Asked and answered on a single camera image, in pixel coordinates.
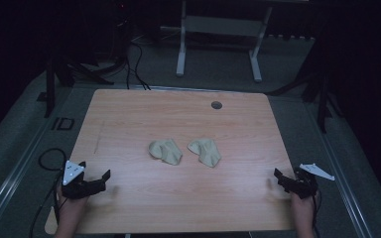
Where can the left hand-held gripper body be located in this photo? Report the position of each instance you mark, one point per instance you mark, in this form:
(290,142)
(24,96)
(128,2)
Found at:
(79,190)

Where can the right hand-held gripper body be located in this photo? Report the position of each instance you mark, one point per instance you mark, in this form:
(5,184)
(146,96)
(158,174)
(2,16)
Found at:
(304,186)

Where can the pale green sock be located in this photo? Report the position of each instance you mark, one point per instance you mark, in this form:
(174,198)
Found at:
(167,151)
(206,151)

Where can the person's right hand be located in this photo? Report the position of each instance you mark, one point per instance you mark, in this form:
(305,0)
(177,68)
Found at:
(301,205)

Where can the person's left hand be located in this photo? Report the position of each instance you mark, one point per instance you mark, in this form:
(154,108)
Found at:
(66,205)

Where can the black metal stand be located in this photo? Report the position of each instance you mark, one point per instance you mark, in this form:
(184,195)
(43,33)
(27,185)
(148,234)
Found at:
(50,89)
(322,99)

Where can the round table grommet hole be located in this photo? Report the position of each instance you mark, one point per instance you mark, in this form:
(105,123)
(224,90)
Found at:
(216,105)

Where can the metal floor rail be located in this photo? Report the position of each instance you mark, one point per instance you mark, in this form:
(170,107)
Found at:
(344,185)
(16,170)

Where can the white metal desk frame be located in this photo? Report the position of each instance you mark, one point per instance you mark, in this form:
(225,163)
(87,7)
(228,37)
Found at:
(223,25)

